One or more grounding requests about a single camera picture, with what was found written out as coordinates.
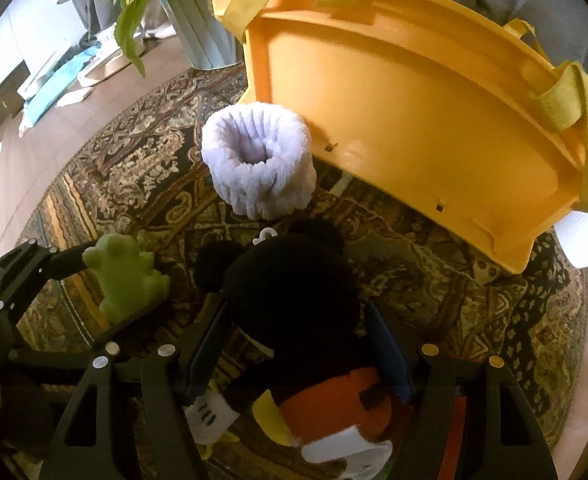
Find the orange plastic crate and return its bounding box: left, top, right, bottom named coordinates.
left=209, top=0, right=588, bottom=275

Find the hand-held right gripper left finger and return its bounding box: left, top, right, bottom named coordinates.
left=38, top=301, right=235, bottom=480

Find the white fluffy scrunchie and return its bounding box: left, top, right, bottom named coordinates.
left=201, top=101, right=317, bottom=221

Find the sunflower bouquet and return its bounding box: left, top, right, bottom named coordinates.
left=96, top=0, right=209, bottom=78

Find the white desk lamp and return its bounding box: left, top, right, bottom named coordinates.
left=54, top=0, right=147, bottom=88

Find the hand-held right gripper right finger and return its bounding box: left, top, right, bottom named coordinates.
left=365, top=301, right=561, bottom=480

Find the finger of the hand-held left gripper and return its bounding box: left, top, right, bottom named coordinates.
left=8, top=298, right=173, bottom=370
left=0, top=239, right=97, bottom=313

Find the green frog plush toy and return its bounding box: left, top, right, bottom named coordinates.
left=82, top=234, right=172, bottom=322

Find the beige curtain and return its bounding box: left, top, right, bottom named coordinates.
left=141, top=6, right=177, bottom=41

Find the black mouse plush toy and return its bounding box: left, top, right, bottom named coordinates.
left=184, top=217, right=419, bottom=478

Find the grey ribbed vase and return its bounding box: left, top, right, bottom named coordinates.
left=153, top=0, right=245, bottom=70

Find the patterned round rug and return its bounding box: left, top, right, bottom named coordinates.
left=16, top=62, right=588, bottom=480

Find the light blue cloth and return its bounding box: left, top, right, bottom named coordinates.
left=24, top=47, right=99, bottom=123

